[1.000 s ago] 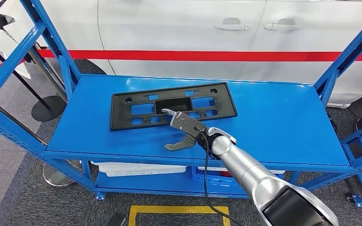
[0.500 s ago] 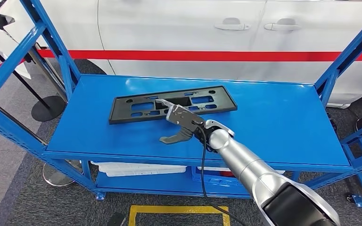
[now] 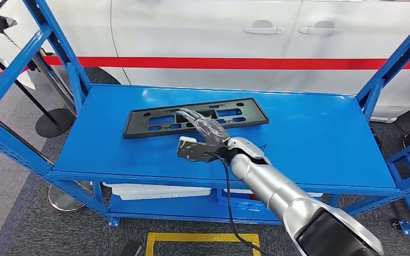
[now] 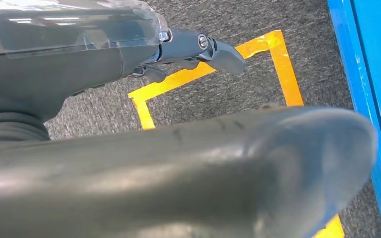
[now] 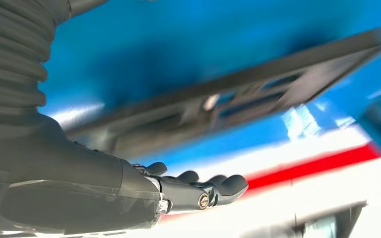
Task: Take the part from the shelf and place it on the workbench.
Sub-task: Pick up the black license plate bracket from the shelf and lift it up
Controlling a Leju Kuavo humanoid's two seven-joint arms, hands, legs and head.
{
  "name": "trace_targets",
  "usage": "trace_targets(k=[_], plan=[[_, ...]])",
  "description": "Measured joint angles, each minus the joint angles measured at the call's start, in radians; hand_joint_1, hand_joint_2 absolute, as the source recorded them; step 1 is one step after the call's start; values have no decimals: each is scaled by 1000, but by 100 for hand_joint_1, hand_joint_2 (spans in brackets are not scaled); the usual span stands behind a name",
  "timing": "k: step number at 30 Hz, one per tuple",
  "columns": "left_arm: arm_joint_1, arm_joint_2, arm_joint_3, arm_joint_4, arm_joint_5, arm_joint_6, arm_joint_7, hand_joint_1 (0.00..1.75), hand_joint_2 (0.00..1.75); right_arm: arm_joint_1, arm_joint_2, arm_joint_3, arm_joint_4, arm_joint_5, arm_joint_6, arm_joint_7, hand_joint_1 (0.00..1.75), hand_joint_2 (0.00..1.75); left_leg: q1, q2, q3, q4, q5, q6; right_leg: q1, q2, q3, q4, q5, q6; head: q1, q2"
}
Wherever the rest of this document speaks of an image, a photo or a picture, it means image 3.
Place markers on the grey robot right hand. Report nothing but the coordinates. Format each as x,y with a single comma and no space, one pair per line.
212,130

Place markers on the grey belt stanchion post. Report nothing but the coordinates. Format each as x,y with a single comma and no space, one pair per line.
49,70

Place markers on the red barrier belt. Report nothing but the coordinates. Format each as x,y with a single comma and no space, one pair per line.
226,63

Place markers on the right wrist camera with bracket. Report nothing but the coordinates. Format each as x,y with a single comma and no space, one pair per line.
194,152

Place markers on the white car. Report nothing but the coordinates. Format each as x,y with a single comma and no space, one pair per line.
191,35

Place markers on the black plastic licence plate frame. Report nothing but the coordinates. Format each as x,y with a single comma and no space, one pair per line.
134,129

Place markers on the chrome base stanchion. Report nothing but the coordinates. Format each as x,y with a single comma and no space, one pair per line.
63,201

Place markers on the blue metal shelf rack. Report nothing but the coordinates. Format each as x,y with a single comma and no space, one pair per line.
314,141
407,228

